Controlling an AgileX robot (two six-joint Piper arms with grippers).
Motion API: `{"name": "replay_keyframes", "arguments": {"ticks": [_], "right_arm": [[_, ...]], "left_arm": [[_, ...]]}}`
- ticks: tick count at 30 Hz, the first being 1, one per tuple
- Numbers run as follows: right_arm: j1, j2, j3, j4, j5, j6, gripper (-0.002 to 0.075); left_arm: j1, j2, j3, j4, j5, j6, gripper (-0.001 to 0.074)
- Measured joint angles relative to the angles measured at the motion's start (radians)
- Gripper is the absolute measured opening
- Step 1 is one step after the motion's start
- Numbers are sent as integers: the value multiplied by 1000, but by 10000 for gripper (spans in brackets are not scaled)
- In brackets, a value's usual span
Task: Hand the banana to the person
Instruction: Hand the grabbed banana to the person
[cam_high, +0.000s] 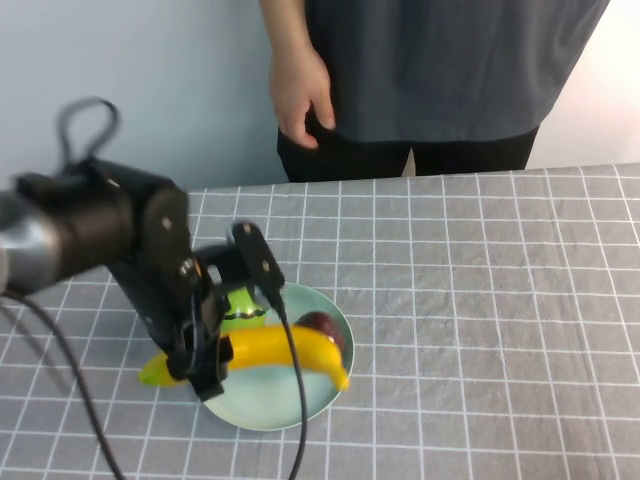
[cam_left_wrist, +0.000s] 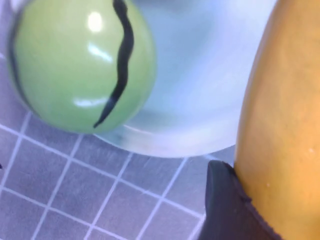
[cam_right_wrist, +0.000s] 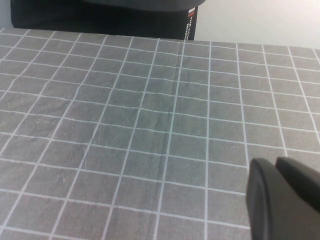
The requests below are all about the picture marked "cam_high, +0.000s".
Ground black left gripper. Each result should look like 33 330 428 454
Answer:
107 249 235 403

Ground yellow toy banana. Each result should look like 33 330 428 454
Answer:
138 323 351 392

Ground person's right forearm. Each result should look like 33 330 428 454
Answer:
258 0 315 55

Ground person's right hand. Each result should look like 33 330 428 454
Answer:
269 45 337 150

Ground light green round plate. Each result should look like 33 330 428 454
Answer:
202 282 356 431

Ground dark purple toy mangosteen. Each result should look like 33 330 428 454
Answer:
292 310 347 355

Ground grey white checked tablecloth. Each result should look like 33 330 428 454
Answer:
0 163 640 480

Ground black trousers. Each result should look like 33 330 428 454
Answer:
277 117 541 184

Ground dark grey t-shirt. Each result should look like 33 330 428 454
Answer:
302 0 612 149

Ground black camera cable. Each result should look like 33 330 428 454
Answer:
257 284 309 480

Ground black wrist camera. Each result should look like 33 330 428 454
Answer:
195 219 287 301

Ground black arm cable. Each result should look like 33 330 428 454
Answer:
0 291 125 480

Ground black looped cable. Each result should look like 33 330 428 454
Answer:
56 96 122 169

